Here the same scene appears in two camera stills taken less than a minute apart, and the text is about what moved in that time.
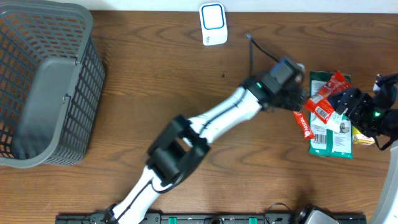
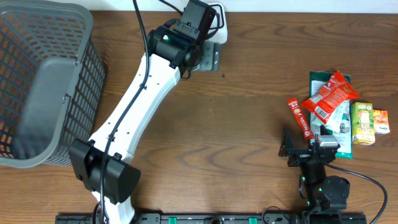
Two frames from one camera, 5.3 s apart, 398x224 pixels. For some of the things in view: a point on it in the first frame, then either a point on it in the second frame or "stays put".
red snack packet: (319, 102) stays put
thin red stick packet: (301, 118) stays put
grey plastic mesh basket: (52, 74) stays put
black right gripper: (351, 94) → (288, 149)
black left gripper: (296, 99) → (212, 59)
